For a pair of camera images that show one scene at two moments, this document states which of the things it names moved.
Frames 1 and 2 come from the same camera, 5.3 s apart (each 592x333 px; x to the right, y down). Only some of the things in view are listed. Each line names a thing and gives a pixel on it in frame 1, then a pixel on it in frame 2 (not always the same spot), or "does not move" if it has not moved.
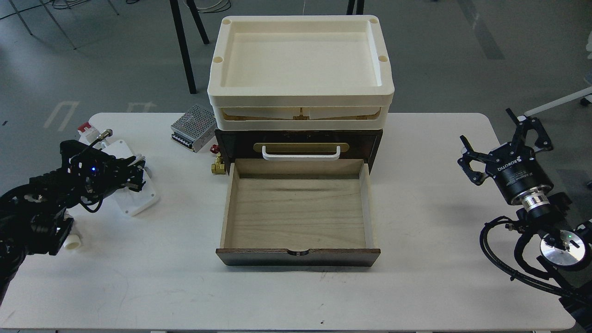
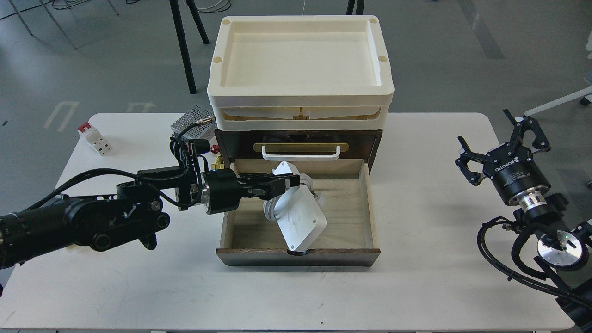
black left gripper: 94,173 -> 225,190
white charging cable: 139,159 -> 305,180
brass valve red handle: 219,167 does not move
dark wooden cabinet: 247,144 does not move
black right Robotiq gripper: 512,165 does not move
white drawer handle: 300,157 does not move
